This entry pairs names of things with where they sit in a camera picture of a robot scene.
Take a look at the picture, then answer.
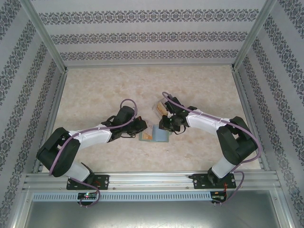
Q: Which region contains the clear plastic food container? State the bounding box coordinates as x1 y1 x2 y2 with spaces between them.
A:
138 123 171 143

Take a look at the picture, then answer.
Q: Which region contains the left green circuit board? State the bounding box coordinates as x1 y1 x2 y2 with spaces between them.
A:
77 192 98 200

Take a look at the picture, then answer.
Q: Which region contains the grey metal sheet shelf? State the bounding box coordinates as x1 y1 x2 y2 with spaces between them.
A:
22 189 292 228

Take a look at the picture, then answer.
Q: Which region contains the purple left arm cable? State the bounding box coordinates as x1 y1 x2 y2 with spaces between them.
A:
48 98 140 209

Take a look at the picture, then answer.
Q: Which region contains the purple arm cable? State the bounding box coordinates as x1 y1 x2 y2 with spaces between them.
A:
161 91 262 206
48 98 140 209

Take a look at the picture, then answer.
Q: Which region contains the aluminium front rail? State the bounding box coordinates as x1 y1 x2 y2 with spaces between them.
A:
22 170 283 190

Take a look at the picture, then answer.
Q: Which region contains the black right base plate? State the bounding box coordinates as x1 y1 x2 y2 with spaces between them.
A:
191 173 236 190

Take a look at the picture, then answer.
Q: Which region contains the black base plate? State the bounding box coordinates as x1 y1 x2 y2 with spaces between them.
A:
66 174 110 190
191 173 236 190

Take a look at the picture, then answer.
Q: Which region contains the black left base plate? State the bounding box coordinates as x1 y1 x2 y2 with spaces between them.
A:
66 174 110 190

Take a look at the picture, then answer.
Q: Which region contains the aluminium side rail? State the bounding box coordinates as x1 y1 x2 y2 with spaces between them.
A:
231 67 270 171
32 68 69 173

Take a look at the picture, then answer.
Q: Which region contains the slotted grey cable duct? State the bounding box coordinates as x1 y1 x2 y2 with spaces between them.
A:
32 191 212 201

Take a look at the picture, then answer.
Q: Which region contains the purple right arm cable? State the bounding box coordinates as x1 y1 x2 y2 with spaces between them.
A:
161 91 262 206

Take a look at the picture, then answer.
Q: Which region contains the aluminium frame post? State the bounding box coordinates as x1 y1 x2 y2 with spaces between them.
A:
231 0 278 71
22 0 68 72

